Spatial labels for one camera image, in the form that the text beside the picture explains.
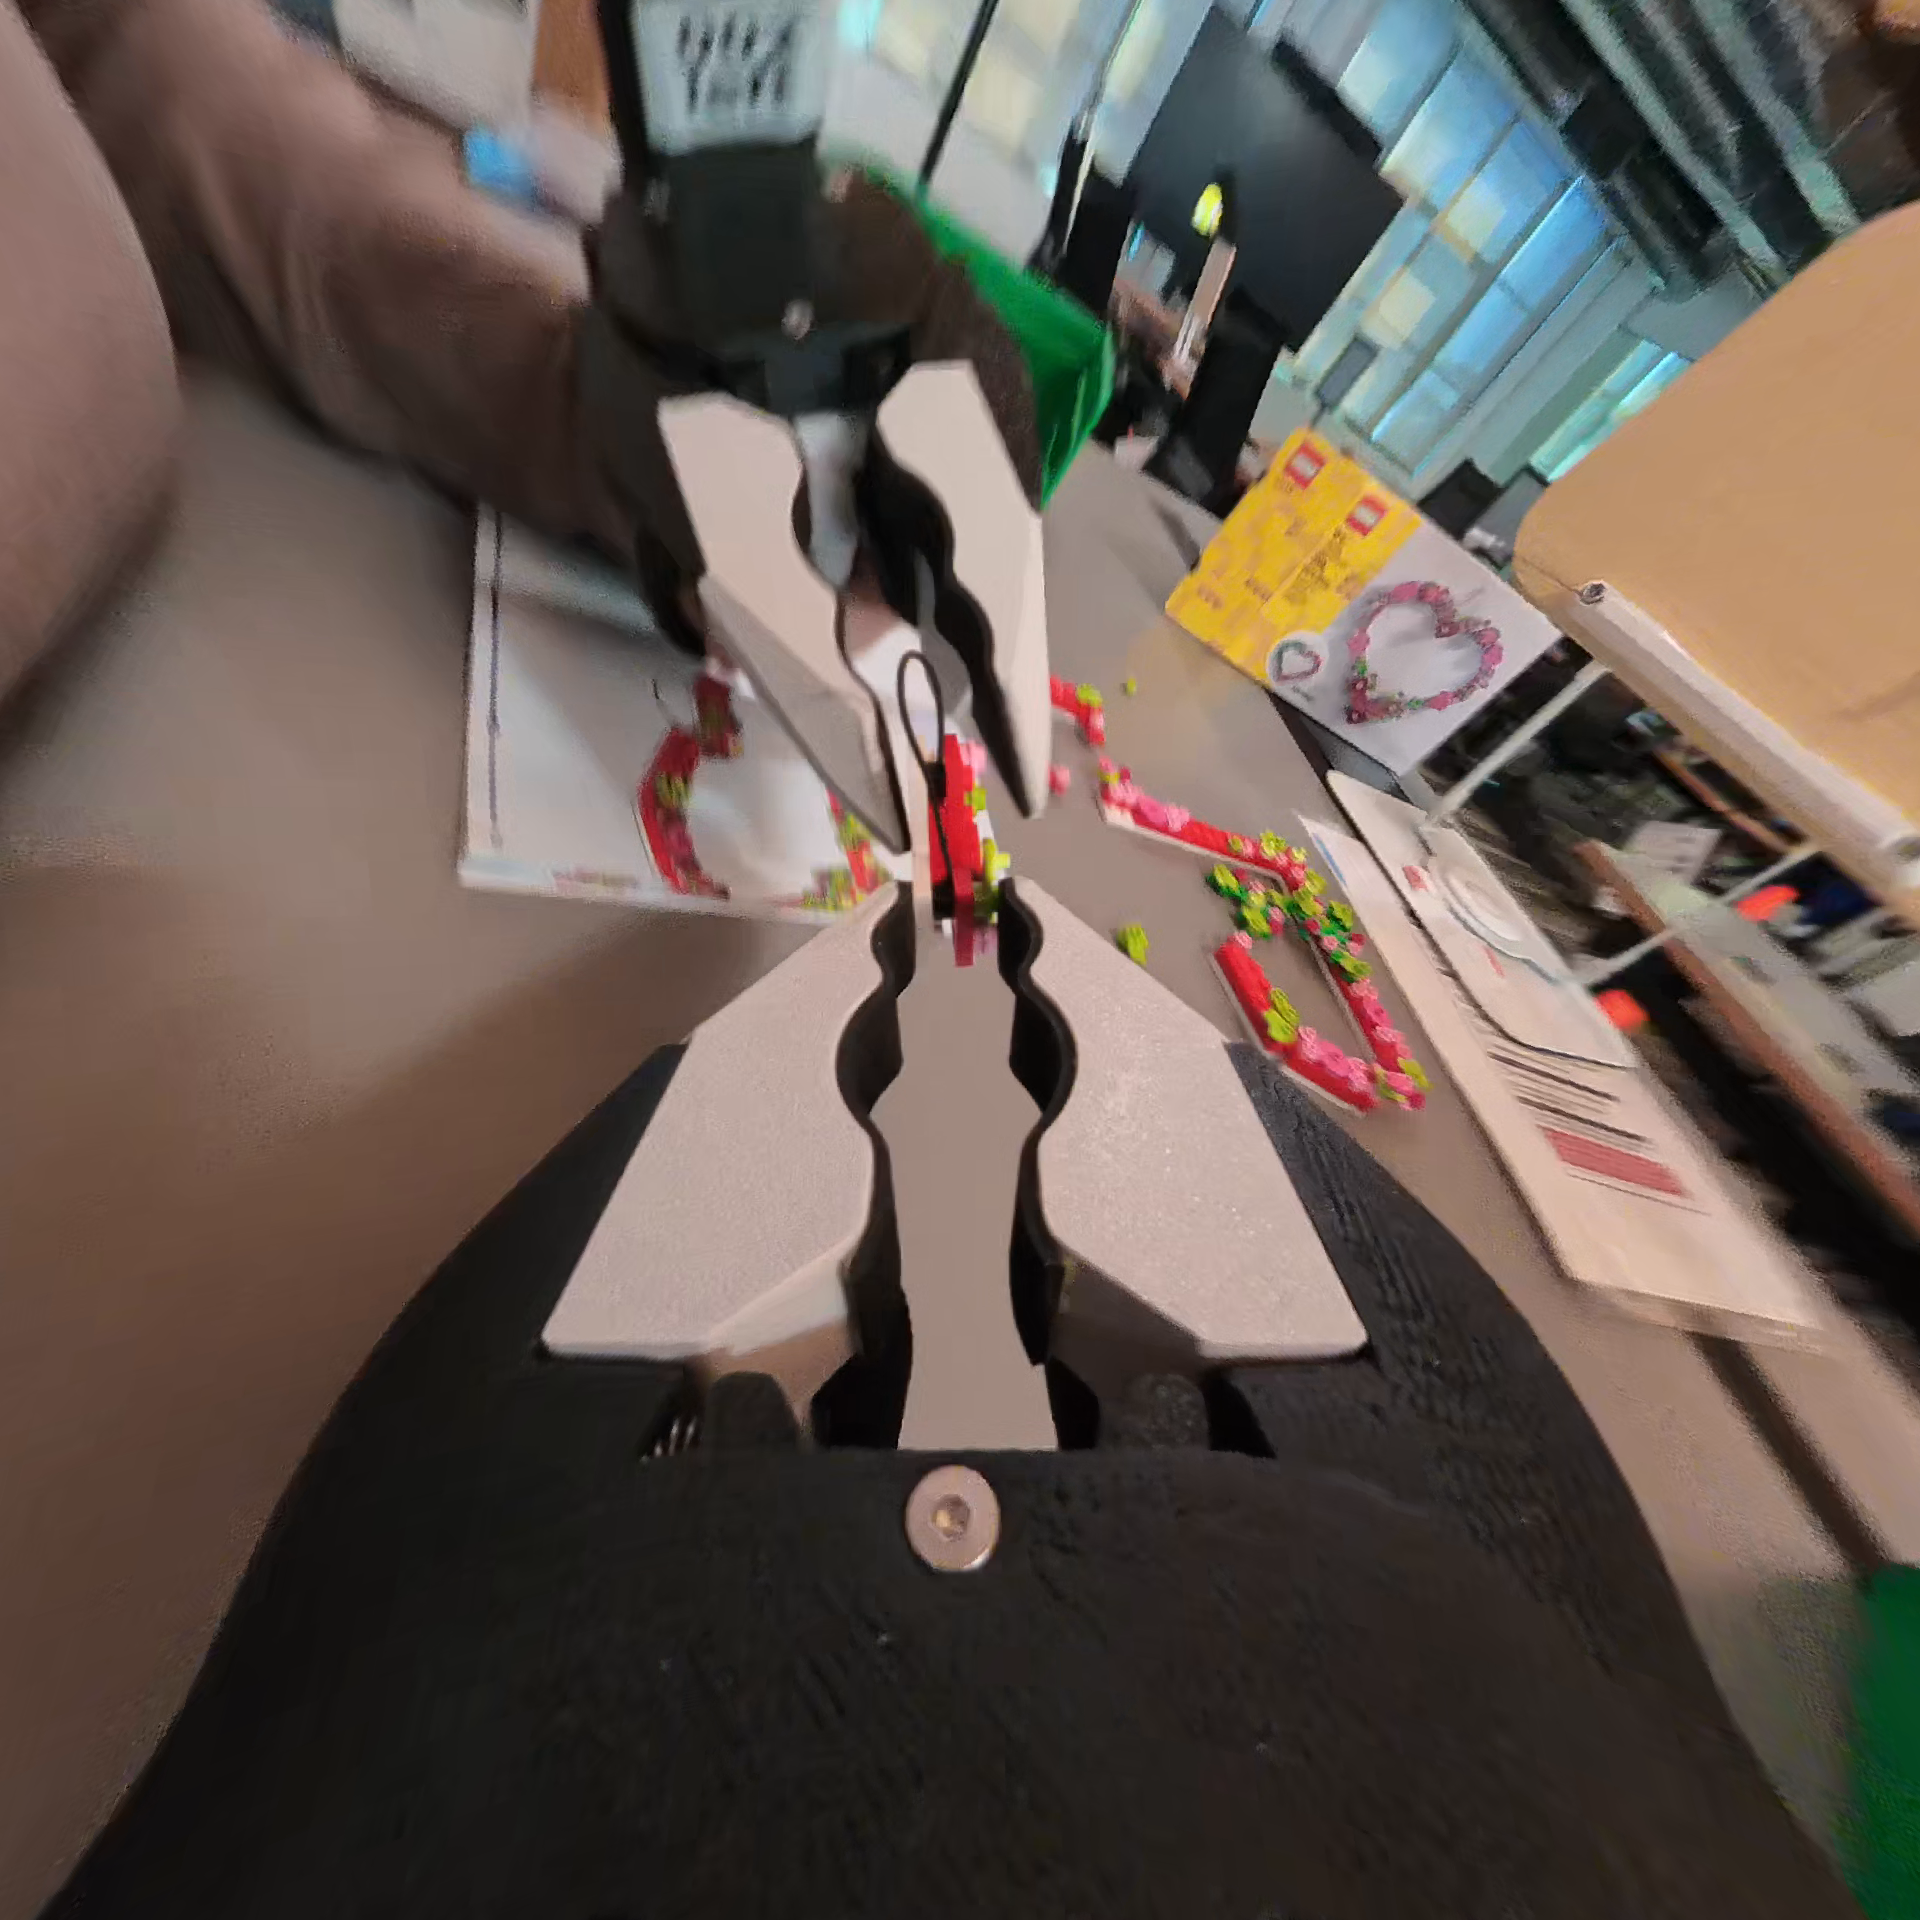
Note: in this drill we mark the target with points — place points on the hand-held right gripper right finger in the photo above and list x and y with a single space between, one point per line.
1184 1185

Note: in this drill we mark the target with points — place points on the person's left forearm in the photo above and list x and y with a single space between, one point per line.
301 194

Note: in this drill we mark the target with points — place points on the white metal bar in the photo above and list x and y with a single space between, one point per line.
1725 704

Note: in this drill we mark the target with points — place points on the small red lego flower segment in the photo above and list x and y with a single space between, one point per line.
1082 713

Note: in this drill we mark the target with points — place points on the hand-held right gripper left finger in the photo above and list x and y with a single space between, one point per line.
721 1185

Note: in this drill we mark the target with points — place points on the lime green lego piece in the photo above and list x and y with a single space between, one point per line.
1132 941

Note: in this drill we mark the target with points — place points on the white paper bag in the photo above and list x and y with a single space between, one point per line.
1500 975

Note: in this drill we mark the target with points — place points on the wooden table with white leg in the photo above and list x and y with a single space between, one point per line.
1770 450

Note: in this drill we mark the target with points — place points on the black monitor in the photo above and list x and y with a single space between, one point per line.
1275 180

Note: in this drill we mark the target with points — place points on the green container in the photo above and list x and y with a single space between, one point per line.
1893 1771

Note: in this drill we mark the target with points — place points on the yellow lego box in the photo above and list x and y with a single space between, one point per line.
1304 555

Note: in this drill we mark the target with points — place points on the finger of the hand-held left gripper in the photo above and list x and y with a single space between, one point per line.
983 510
734 494

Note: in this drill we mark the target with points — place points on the printed paper sheet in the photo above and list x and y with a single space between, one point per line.
1620 1201

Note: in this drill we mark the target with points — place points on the small orange object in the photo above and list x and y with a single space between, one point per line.
1770 902

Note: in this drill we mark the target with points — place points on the large red lego flower frame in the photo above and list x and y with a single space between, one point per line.
1245 975

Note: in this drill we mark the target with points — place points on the green plastic bin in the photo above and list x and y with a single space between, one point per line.
1051 345

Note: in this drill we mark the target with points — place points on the lego instruction booklet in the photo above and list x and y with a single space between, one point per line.
570 810

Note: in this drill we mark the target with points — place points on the person's brown clothed body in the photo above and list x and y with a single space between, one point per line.
74 374

